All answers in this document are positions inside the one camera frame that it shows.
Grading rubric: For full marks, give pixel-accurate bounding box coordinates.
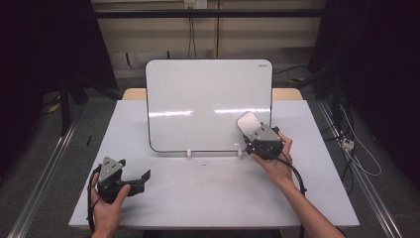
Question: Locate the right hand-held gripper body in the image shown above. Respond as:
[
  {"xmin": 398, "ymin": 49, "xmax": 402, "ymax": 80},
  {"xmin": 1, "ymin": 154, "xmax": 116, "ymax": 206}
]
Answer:
[{"xmin": 244, "ymin": 122, "xmax": 284, "ymax": 162}]

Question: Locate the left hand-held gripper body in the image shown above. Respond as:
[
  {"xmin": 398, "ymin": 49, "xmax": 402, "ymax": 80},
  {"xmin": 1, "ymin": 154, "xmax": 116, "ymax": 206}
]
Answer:
[{"xmin": 95, "ymin": 156, "xmax": 147, "ymax": 203}]

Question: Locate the white whiteboard eraser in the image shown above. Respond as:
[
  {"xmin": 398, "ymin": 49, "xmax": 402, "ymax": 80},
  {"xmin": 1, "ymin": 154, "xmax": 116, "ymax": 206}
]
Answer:
[{"xmin": 236, "ymin": 111, "xmax": 263, "ymax": 137}]

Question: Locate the white dry-erase whiteboard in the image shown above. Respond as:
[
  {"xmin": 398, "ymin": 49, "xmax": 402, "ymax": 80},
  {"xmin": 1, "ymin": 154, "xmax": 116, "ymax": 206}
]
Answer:
[{"xmin": 145, "ymin": 59, "xmax": 273, "ymax": 154}]

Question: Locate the person's right hand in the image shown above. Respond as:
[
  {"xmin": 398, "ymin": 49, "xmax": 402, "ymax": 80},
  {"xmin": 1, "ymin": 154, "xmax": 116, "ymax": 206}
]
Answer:
[{"xmin": 250, "ymin": 131, "xmax": 297, "ymax": 190}]

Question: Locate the person's left hand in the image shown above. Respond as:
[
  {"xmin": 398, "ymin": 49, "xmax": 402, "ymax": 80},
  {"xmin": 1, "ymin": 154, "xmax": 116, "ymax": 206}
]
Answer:
[{"xmin": 90, "ymin": 174, "xmax": 133, "ymax": 234}]

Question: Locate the wooden table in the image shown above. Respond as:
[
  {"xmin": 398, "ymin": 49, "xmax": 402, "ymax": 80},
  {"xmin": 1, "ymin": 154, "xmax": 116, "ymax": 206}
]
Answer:
[{"xmin": 122, "ymin": 87, "xmax": 304, "ymax": 102}]

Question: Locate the black metal stand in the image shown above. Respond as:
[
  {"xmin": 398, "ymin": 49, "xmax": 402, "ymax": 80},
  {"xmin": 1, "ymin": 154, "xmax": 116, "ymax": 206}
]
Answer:
[{"xmin": 58, "ymin": 73, "xmax": 121, "ymax": 137}]

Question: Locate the white power strip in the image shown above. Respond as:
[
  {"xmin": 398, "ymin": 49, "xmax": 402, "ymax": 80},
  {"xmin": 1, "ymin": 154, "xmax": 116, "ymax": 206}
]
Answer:
[{"xmin": 341, "ymin": 138, "xmax": 356, "ymax": 152}]

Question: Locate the black horizontal bar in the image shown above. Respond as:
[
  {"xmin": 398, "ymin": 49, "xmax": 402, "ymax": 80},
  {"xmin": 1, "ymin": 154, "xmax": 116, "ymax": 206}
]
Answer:
[{"xmin": 93, "ymin": 8, "xmax": 327, "ymax": 20}]

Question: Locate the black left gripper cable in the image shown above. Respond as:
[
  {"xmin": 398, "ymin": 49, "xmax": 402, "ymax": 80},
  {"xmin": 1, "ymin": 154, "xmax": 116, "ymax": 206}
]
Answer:
[{"xmin": 86, "ymin": 164, "xmax": 102, "ymax": 234}]

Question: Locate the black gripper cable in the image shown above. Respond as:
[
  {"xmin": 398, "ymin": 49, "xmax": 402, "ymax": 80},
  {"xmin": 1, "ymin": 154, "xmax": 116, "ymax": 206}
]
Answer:
[
  {"xmin": 86, "ymin": 164, "xmax": 102, "ymax": 234},
  {"xmin": 263, "ymin": 150, "xmax": 308, "ymax": 238}
]

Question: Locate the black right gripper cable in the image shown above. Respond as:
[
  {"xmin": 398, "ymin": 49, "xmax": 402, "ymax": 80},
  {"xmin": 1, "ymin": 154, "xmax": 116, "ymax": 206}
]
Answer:
[{"xmin": 263, "ymin": 150, "xmax": 308, "ymax": 238}]

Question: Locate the metal floor rail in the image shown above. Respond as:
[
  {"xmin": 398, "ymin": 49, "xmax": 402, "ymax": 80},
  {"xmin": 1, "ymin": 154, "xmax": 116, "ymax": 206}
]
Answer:
[
  {"xmin": 7, "ymin": 120, "xmax": 79, "ymax": 238},
  {"xmin": 317, "ymin": 99, "xmax": 403, "ymax": 238}
]

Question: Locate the white floor cable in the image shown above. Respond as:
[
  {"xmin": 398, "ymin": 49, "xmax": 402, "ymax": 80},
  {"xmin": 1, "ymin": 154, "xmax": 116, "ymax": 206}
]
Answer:
[{"xmin": 339, "ymin": 104, "xmax": 383, "ymax": 178}]

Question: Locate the black wall cable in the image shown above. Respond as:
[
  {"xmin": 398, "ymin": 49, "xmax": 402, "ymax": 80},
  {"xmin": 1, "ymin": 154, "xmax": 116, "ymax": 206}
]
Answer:
[{"xmin": 187, "ymin": 8, "xmax": 198, "ymax": 60}]

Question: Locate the white wall socket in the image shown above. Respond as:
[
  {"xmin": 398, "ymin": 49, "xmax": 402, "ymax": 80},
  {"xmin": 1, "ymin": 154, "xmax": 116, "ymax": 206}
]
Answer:
[{"xmin": 183, "ymin": 0, "xmax": 209, "ymax": 10}]

